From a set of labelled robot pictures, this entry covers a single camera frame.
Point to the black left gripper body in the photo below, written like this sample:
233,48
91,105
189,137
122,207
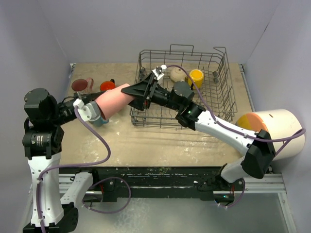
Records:
65,110

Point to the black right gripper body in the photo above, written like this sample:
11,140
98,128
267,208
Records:
156,95

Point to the beige round teapot mug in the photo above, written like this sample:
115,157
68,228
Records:
177,75

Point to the pink ghost pattern mug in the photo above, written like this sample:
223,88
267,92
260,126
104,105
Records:
83,85

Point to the plain pink tumbler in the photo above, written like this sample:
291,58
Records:
112,101

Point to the orange mug black handle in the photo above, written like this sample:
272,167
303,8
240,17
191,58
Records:
108,85

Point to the blue flower mug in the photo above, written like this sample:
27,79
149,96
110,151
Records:
99,121

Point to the yellow mug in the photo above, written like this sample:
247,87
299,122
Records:
198,77

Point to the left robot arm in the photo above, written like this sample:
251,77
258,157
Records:
52,213

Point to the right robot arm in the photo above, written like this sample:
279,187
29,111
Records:
256,148

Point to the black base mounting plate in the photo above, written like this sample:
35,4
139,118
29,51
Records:
175,182

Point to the white cylinder bin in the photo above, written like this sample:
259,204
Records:
282,123

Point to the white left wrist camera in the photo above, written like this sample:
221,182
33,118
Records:
89,111

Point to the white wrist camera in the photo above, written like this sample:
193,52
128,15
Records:
89,111
159,73

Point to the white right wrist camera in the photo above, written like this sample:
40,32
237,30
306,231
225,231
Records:
159,73

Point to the aluminium rail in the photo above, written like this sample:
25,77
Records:
270,183

